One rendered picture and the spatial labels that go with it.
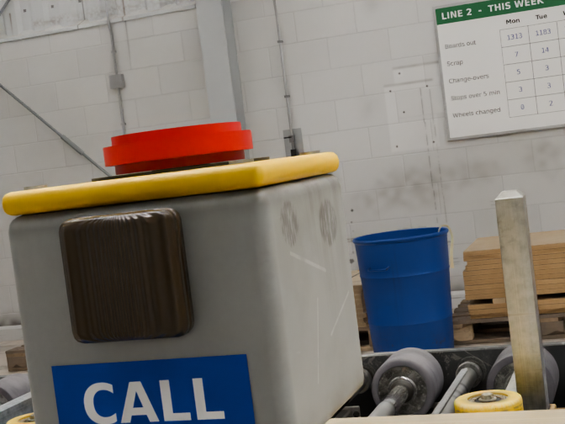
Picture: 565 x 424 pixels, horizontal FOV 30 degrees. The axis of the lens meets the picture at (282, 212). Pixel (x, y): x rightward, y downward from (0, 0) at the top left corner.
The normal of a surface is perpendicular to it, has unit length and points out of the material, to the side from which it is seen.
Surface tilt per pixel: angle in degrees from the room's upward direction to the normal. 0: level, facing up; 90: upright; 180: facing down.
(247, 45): 90
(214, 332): 90
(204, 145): 90
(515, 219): 90
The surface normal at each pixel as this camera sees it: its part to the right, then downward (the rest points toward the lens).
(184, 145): 0.18, 0.03
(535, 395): -0.31, 0.09
